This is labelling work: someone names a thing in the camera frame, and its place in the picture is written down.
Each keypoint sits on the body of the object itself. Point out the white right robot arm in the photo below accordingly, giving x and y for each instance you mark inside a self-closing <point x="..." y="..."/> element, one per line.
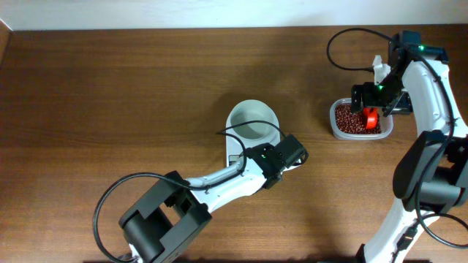
<point x="432" y="176"/>

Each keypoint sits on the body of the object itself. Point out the white bowl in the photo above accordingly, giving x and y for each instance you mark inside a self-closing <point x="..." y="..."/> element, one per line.
<point x="254" y="118"/>

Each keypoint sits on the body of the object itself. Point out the red adzuki beans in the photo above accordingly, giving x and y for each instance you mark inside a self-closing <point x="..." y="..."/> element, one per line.
<point x="352" y="123"/>

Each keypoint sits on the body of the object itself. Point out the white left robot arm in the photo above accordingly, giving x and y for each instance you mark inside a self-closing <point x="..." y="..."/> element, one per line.
<point x="167" y="218"/>

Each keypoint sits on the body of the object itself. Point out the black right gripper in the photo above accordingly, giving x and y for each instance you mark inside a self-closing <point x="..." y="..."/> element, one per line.
<point x="367" y="99"/>

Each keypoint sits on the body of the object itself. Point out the white digital kitchen scale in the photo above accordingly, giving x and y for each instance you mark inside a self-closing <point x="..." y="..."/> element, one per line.
<point x="234" y="149"/>

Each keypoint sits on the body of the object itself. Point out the clear plastic container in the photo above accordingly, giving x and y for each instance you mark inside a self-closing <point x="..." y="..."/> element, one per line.
<point x="385" y="122"/>

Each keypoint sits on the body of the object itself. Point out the red measuring scoop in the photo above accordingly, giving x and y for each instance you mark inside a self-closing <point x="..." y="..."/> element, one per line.
<point x="370" y="117"/>

